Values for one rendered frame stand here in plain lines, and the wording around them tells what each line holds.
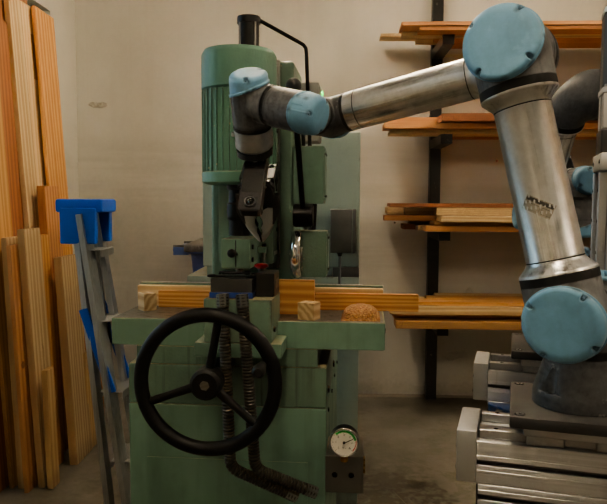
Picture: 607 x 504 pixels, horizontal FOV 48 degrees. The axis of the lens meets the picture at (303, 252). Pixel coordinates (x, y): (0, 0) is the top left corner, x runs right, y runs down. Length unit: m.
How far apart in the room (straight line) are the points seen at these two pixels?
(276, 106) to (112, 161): 2.98
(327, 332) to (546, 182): 0.62
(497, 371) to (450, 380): 2.47
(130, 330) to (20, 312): 1.38
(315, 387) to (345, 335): 0.13
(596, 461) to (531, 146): 0.52
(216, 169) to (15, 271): 1.46
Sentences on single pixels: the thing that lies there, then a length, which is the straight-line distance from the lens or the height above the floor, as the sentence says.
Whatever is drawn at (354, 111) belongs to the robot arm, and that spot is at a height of 1.33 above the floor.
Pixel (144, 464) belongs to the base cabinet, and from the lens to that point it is 1.62.
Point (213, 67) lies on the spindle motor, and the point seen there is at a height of 1.46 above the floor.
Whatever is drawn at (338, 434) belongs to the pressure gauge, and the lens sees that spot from 1.45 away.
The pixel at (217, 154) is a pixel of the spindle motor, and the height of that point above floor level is 1.26.
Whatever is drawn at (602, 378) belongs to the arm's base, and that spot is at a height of 0.88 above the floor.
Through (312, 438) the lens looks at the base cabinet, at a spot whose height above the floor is 0.64.
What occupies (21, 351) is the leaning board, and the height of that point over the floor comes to 0.56.
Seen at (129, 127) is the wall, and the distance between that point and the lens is 4.15.
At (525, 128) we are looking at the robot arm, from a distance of 1.06.
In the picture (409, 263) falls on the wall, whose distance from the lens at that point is 4.00.
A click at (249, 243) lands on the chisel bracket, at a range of 1.57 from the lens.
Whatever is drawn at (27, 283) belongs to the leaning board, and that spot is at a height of 0.83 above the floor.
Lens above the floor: 1.16
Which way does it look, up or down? 4 degrees down
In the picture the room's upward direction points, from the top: straight up
